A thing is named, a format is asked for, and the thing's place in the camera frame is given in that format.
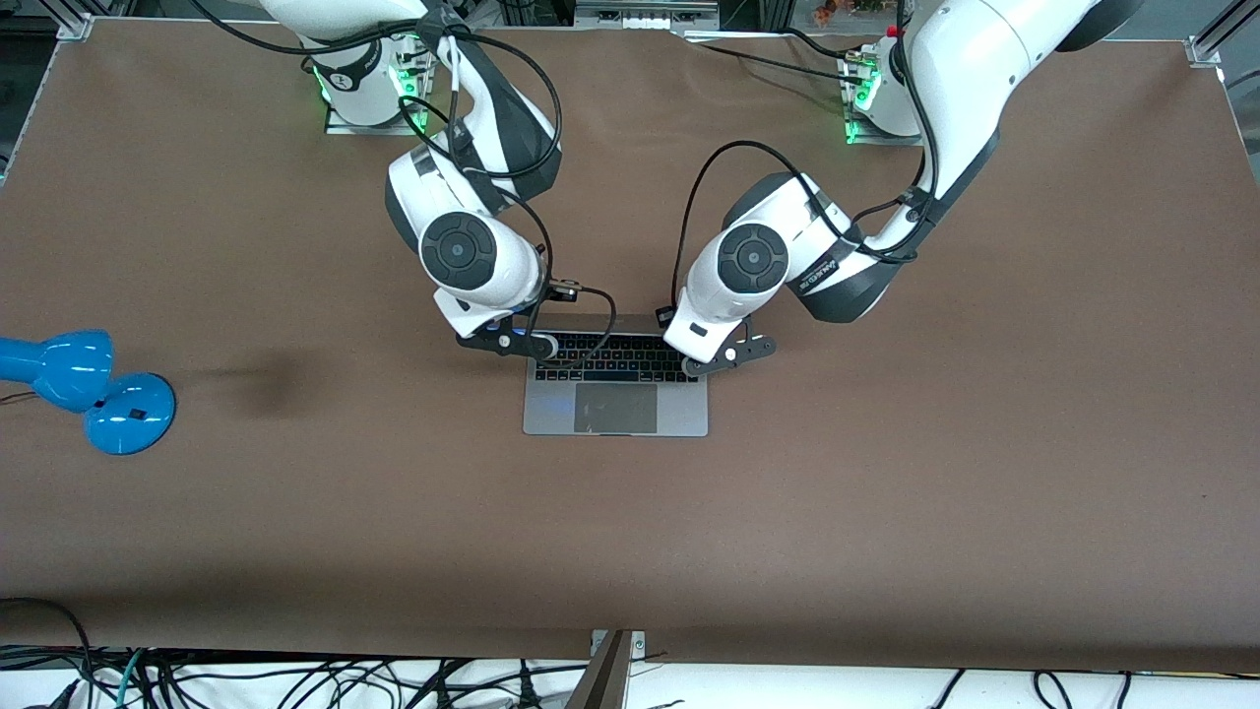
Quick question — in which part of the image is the teal floor cable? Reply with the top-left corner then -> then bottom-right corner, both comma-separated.
116,648 -> 149,709

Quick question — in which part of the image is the black looped floor cable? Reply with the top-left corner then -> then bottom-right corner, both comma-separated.
0,598 -> 95,709

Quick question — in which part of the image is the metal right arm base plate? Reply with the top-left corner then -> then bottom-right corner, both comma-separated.
325,98 -> 429,136

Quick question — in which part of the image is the grey aluminium frame post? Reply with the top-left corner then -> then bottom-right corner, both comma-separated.
566,630 -> 646,709

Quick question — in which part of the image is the silver grey laptop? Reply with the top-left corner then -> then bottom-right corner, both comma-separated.
522,313 -> 710,437

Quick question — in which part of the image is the black base cable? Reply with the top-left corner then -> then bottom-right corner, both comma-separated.
783,26 -> 859,60
679,35 -> 865,86

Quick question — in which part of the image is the grey power strip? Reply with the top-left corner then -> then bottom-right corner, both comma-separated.
576,0 -> 720,32

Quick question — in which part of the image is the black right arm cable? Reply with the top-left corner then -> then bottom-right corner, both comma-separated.
187,0 -> 619,370

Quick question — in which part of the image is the brown table mat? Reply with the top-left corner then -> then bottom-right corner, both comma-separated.
0,18 -> 1260,676

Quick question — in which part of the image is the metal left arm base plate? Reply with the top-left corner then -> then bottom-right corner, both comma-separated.
847,118 -> 926,147

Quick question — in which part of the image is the blue desk lamp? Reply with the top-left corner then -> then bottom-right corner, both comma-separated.
0,330 -> 178,457

